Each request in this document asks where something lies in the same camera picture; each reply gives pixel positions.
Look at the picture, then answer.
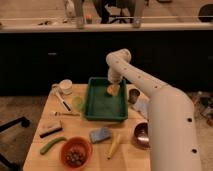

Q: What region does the red yellow apple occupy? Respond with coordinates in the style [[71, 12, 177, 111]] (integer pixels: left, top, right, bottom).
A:
[[106, 85, 114, 95]]

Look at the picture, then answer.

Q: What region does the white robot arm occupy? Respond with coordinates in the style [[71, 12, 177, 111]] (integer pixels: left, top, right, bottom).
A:
[[106, 49, 202, 171]]

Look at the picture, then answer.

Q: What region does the dark metal cup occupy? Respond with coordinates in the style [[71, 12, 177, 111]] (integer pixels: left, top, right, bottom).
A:
[[129, 89, 140, 104]]

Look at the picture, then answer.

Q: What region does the green plastic tray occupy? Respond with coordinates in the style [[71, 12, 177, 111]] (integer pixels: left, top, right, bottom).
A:
[[84, 77, 128, 122]]

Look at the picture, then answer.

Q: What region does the light blue cloth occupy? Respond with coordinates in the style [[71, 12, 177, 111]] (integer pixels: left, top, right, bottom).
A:
[[133, 99, 148, 119]]

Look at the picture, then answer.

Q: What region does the blue sponge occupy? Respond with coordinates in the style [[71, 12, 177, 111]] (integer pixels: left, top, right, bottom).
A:
[[89, 127, 111, 144]]

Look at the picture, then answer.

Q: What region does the white mug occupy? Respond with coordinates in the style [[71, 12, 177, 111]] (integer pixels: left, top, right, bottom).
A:
[[52, 79, 72, 95]]

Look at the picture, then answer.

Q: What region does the dark brown bowl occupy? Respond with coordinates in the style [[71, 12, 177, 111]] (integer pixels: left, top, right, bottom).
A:
[[133, 122, 150, 150]]

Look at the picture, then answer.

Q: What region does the yellow banana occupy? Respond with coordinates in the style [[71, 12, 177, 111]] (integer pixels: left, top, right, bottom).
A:
[[107, 134, 121, 159]]

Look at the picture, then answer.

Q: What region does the white black marker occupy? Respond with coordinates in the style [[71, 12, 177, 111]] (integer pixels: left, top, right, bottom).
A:
[[52, 89, 71, 112]]

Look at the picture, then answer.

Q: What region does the orange bowl with nuts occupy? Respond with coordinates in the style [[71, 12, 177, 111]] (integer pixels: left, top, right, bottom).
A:
[[59, 137, 93, 171]]

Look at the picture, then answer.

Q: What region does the black whiteboard eraser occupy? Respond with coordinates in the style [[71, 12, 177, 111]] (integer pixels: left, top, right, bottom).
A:
[[39, 121, 62, 138]]

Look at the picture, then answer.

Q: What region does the green cucumber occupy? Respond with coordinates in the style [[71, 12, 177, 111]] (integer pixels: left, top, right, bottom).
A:
[[40, 137, 67, 155]]

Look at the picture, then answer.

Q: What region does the black office chair base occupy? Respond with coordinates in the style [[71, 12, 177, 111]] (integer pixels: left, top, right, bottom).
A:
[[0, 116, 31, 171]]

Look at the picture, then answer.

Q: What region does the small brush with handle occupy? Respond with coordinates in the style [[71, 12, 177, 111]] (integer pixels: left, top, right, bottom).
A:
[[50, 111, 80, 116]]

